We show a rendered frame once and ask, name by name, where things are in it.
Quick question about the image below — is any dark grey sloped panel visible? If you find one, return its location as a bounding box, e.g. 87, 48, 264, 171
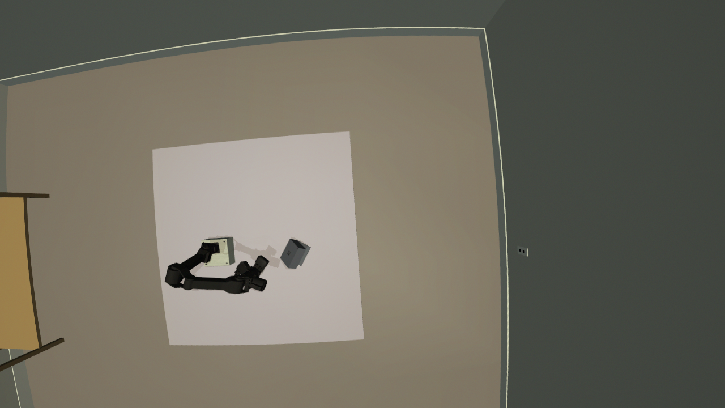
280, 239, 311, 269

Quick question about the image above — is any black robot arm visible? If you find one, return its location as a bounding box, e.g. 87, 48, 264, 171
165, 242, 267, 294

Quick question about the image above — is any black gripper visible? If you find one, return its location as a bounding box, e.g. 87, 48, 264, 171
246, 255, 269, 277

